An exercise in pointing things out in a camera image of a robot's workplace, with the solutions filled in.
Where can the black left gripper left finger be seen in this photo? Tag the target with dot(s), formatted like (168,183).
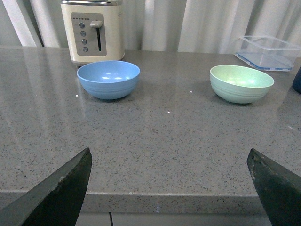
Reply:
(55,201)

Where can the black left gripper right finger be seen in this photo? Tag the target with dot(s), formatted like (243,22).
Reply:
(278,188)

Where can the green bowl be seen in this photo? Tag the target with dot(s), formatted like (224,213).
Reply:
(239,84)

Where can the blue bowl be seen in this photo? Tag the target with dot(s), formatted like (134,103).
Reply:
(109,80)

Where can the dark blue pot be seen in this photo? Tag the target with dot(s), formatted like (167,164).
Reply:
(296,84)

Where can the clear plastic container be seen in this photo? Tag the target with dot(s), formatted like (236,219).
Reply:
(266,53)

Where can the cream toaster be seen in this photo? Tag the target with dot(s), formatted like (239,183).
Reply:
(94,30)

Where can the white curtain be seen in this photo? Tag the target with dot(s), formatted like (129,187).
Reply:
(205,26)

